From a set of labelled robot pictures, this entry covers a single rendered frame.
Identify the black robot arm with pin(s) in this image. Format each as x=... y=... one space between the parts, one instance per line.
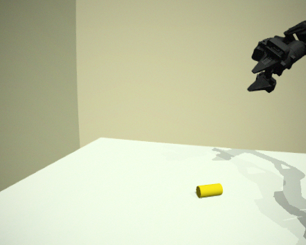
x=299 y=47

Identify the yellow cylinder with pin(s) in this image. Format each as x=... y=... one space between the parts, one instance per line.
x=209 y=190

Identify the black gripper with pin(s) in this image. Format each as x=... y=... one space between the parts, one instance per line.
x=277 y=56

